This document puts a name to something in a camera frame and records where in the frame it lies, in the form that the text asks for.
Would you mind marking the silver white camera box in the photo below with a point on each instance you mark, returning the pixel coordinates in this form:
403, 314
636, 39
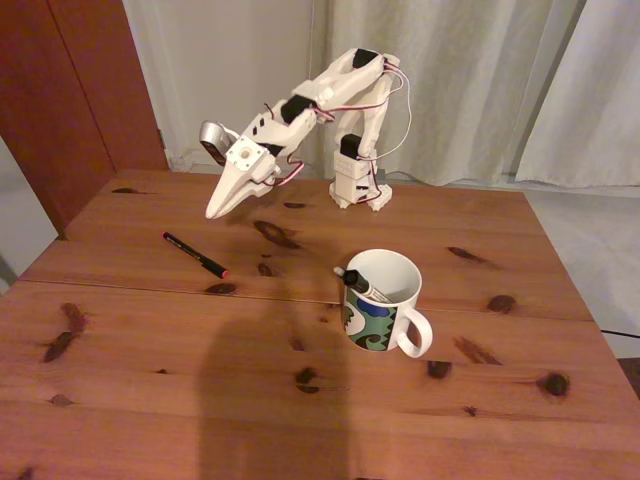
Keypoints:
212, 132

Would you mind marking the narrow white curtain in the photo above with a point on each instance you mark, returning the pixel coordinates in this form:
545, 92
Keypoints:
600, 100

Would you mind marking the wide white curtain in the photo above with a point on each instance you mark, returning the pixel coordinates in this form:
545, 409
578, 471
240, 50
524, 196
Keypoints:
475, 75

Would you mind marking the black pen with red end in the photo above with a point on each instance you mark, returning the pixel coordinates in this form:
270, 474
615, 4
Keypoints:
192, 252

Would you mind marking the grey table clamp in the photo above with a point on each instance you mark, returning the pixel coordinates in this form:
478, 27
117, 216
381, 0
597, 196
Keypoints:
381, 176

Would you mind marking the brown wooden cabinet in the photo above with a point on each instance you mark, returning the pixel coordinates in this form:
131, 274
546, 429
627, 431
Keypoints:
75, 100

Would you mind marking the white marker with black cap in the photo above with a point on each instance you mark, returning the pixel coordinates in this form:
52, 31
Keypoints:
352, 279

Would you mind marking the white mug with green-blue pattern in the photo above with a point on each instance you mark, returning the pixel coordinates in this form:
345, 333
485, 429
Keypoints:
370, 330

